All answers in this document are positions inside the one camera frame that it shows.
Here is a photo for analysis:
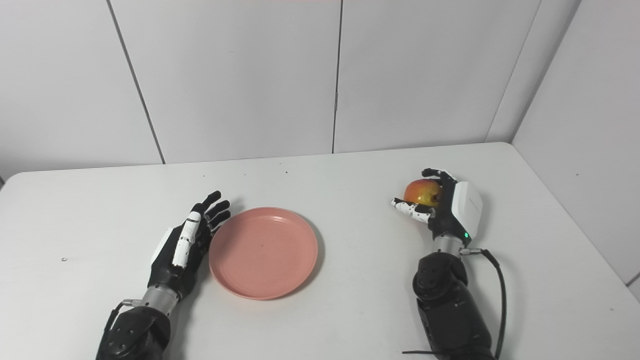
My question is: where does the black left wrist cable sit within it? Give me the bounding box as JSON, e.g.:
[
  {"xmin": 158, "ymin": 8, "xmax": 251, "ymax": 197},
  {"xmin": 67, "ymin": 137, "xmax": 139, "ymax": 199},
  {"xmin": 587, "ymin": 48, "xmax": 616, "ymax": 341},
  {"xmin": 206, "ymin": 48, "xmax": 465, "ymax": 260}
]
[{"xmin": 97, "ymin": 298, "xmax": 143, "ymax": 352}]

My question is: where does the red yellow apple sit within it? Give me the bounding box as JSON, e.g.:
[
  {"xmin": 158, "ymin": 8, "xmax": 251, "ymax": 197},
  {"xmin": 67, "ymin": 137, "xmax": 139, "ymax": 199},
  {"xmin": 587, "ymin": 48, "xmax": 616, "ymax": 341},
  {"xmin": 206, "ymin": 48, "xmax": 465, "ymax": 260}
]
[{"xmin": 403, "ymin": 178, "xmax": 445, "ymax": 209}]

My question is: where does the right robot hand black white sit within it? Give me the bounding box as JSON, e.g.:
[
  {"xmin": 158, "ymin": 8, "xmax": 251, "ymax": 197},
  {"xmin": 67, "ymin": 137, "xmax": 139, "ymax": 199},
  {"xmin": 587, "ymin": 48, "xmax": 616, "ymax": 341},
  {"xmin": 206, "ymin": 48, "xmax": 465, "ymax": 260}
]
[{"xmin": 391, "ymin": 168, "xmax": 485, "ymax": 246}]

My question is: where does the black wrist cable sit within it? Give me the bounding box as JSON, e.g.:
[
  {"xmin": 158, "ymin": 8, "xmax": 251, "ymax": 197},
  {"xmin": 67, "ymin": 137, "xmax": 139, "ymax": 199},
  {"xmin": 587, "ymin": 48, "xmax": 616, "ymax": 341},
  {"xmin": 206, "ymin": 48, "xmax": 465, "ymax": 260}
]
[
  {"xmin": 97, "ymin": 298, "xmax": 143, "ymax": 352},
  {"xmin": 459, "ymin": 247, "xmax": 508, "ymax": 360}
]

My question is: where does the pink round plate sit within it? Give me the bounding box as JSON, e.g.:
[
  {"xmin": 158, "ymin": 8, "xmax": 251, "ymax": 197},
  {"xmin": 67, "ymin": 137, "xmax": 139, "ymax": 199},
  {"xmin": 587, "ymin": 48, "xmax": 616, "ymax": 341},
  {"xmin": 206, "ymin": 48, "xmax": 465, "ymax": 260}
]
[{"xmin": 208, "ymin": 207, "xmax": 319, "ymax": 301}]

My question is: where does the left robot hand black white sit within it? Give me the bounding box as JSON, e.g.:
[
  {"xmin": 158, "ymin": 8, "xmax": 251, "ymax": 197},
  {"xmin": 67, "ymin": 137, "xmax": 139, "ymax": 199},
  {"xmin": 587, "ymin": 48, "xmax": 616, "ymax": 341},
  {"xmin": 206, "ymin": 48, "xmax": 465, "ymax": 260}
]
[{"xmin": 148, "ymin": 190, "xmax": 232, "ymax": 301}]

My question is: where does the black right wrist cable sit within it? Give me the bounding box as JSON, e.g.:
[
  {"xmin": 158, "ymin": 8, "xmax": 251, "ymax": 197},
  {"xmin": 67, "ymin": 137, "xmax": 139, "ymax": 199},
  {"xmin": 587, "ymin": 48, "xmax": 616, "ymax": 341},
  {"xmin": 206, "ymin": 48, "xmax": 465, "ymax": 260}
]
[{"xmin": 459, "ymin": 247, "xmax": 508, "ymax": 360}]

